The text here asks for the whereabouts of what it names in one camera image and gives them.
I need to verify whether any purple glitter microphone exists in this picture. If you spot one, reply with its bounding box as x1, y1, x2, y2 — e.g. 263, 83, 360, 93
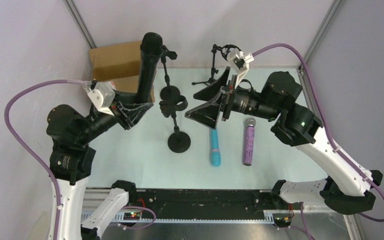
243, 117, 256, 166

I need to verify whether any brown cardboard box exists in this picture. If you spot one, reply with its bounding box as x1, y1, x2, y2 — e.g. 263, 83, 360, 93
88, 41, 155, 103

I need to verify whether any black round-base mic stand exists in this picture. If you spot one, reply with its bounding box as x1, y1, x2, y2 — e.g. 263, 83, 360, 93
159, 95, 191, 154
160, 45, 180, 101

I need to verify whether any teal microphone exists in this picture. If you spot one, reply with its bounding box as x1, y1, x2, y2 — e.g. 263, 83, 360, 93
209, 129, 222, 167

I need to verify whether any black microphone orange end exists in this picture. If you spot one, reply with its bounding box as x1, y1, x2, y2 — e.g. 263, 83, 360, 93
135, 32, 163, 104

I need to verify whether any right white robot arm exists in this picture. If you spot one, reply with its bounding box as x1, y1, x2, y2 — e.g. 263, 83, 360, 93
185, 67, 383, 215

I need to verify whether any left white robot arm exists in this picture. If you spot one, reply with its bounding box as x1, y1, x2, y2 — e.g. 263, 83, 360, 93
46, 92, 154, 240

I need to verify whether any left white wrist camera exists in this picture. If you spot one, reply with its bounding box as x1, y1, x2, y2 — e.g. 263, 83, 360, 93
83, 81, 116, 116

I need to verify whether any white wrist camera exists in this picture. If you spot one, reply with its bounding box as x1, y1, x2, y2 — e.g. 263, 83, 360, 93
83, 81, 116, 116
227, 49, 254, 89

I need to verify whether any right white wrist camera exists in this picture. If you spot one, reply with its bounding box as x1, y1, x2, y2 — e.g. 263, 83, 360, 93
227, 49, 254, 89

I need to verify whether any black tripod shock-mount stand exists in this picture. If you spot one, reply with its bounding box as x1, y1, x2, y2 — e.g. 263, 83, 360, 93
191, 43, 244, 88

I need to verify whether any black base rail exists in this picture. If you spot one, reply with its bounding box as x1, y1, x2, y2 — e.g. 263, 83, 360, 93
95, 188, 309, 223

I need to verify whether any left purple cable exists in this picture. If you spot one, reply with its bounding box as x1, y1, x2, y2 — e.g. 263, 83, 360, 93
4, 79, 94, 240

